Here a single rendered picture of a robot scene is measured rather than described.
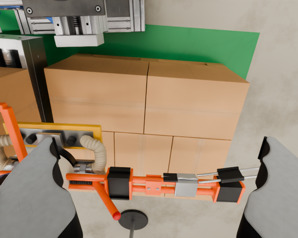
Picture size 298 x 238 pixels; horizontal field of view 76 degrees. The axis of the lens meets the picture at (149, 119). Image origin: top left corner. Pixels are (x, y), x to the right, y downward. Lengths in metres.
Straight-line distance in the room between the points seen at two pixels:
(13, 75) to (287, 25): 1.85
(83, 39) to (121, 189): 0.49
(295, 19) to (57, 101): 1.79
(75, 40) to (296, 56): 1.72
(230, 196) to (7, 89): 1.06
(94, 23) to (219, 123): 0.95
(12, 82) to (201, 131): 1.10
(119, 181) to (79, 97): 0.74
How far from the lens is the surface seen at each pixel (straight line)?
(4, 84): 1.14
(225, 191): 0.68
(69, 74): 1.23
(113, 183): 0.65
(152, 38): 1.64
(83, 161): 0.75
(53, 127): 0.74
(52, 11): 0.66
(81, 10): 0.63
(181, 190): 0.66
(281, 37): 1.91
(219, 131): 1.34
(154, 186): 0.65
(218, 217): 2.94
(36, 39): 1.35
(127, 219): 2.85
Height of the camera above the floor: 1.63
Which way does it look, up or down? 62 degrees down
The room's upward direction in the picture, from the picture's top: 176 degrees counter-clockwise
